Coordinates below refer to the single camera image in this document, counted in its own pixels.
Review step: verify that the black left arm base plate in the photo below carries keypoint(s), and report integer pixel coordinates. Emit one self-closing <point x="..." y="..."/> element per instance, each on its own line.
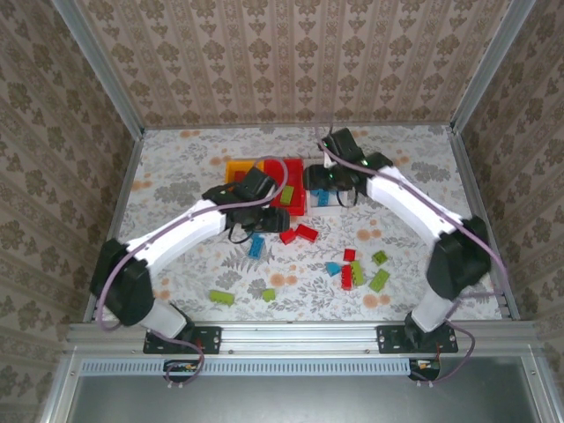
<point x="211" y="339"/>

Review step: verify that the yellow plastic bin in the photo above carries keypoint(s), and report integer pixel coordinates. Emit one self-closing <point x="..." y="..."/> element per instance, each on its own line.
<point x="238" y="166"/>

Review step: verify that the white plastic bin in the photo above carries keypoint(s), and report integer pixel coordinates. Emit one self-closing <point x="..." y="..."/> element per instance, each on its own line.
<point x="326" y="211"/>

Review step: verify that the aluminium side rail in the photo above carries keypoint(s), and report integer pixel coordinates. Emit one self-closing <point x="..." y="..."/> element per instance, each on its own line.
<point x="126" y="185"/>
<point x="471" y="185"/>

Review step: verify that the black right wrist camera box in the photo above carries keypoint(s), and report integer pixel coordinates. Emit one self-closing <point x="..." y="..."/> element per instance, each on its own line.
<point x="346" y="145"/>

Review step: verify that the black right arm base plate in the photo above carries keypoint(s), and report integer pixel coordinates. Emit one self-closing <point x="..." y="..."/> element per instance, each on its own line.
<point x="390" y="339"/>

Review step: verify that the red plastic bin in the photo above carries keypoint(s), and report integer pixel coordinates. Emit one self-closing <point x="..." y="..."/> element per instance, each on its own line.
<point x="295" y="176"/>

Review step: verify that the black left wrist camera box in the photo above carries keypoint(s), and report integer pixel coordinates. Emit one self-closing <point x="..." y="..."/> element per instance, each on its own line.
<point x="257" y="183"/>

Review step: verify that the aluminium frame bar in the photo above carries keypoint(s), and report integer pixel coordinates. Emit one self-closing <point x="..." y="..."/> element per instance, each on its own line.
<point x="57" y="392"/>
<point x="546" y="388"/>

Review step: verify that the small green lego brick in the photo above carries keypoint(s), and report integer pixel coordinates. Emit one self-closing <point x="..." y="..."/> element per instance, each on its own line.
<point x="269" y="294"/>
<point x="379" y="257"/>

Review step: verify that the thin aluminium rail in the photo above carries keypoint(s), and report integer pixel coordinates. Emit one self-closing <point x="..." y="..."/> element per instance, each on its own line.
<point x="264" y="126"/>

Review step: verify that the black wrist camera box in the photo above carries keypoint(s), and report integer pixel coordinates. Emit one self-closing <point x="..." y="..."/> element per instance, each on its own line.
<point x="257" y="183"/>
<point x="346" y="145"/>

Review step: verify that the small blue lego brick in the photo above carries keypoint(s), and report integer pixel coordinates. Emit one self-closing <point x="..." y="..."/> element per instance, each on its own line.
<point x="332" y="268"/>

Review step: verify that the small red lego brick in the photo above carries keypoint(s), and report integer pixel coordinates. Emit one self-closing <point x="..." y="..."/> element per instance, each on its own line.
<point x="349" y="254"/>

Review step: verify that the long red lego brick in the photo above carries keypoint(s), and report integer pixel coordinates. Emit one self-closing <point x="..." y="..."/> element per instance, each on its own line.
<point x="346" y="278"/>

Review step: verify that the aluminium mounting rail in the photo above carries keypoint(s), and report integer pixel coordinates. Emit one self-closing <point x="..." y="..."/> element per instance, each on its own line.
<point x="299" y="337"/>

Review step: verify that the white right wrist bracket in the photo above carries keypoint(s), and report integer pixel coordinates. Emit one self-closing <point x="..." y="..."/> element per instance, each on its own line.
<point x="327" y="161"/>

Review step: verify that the grey metal panel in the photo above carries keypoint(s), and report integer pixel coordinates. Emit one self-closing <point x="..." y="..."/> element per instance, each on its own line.
<point x="299" y="401"/>

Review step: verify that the long green lego brick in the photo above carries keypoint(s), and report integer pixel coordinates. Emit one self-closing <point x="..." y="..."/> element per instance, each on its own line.
<point x="221" y="297"/>

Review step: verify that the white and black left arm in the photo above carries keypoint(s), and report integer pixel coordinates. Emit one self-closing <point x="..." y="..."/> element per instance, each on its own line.
<point x="176" y="233"/>

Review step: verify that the aluminium frame post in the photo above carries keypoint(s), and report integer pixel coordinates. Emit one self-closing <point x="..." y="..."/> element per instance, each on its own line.
<point x="489" y="66"/>
<point x="99" y="66"/>

